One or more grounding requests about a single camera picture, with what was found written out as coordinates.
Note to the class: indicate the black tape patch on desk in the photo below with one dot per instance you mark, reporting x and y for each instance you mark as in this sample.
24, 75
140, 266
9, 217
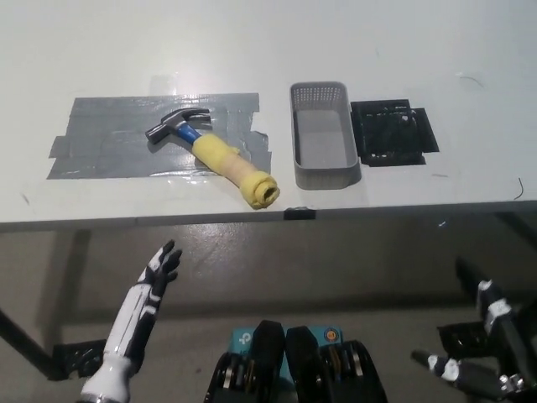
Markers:
390, 134

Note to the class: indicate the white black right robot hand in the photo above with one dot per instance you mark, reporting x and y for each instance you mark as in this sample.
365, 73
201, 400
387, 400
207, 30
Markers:
503, 331

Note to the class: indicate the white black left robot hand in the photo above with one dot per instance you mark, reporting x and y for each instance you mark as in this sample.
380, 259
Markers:
144, 302

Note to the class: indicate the black table leg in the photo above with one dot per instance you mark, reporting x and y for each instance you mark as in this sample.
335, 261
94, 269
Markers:
23, 342

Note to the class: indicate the small black tape strip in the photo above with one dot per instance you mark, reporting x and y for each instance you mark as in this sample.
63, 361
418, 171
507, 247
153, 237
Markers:
299, 213

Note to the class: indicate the blue hammer with yellow wrap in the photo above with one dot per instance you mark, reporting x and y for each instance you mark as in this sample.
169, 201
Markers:
218, 157

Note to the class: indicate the gray duct tape patch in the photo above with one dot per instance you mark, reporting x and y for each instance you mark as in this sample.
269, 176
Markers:
105, 142

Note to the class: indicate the gray perforated plastic container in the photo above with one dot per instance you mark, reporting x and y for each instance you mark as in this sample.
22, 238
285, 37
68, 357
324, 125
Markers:
325, 178

